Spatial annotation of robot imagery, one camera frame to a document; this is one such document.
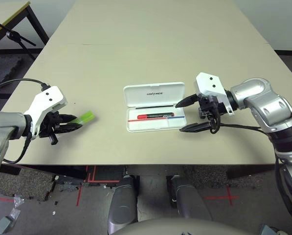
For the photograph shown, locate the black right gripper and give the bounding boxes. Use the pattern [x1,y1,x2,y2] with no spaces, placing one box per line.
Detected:
[175,94,226,134]

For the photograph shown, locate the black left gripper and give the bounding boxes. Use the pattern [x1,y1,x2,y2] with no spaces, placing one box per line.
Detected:
[40,112,84,145]

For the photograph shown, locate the green highlighter pen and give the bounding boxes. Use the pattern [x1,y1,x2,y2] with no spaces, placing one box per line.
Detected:
[74,111,95,125]

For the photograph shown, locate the black marker with red cap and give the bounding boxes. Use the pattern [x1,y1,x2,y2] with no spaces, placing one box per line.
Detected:
[136,112,175,120]

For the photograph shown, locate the white plastic pencil case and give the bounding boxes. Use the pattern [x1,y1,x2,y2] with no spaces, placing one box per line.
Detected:
[123,81,187,133]

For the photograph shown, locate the red floor tape lines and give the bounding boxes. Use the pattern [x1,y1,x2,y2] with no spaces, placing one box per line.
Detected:
[76,165,121,207]

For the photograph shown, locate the black foam floor mat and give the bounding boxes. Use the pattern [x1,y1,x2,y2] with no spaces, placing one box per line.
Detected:
[0,55,34,95]

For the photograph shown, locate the grey robot right leg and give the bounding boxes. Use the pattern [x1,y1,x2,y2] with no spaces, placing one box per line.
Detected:
[169,174,213,221]

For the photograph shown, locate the grey robot leg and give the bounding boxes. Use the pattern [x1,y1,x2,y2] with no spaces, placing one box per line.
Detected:
[169,174,213,221]
[108,175,139,232]

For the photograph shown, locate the clear plastic bag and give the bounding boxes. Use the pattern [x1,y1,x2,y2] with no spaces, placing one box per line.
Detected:
[9,195,24,220]

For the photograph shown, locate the grey robot left leg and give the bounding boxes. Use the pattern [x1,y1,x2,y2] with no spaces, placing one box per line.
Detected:
[108,175,139,232]

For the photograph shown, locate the black tripod stand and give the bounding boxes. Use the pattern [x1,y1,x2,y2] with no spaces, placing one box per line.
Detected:
[0,17,37,61]

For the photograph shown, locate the beige robot torso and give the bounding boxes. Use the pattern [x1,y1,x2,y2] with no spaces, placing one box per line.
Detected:
[116,218,259,235]

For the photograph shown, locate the small grey blue box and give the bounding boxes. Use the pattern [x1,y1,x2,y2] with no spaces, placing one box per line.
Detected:
[259,224,281,235]

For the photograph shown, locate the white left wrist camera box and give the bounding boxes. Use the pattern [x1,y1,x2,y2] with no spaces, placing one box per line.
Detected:
[23,86,68,140]

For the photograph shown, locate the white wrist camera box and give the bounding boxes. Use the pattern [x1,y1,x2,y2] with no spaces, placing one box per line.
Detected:
[23,86,68,140]
[194,72,235,116]

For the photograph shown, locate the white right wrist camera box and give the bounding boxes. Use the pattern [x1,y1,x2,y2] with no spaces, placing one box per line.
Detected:
[194,72,235,116]

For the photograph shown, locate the black table frame beam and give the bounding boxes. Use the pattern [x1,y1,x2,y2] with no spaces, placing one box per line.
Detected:
[0,163,86,176]
[226,162,279,178]

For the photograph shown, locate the side table with black frame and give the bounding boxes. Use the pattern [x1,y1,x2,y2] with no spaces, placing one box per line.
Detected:
[0,1,50,51]

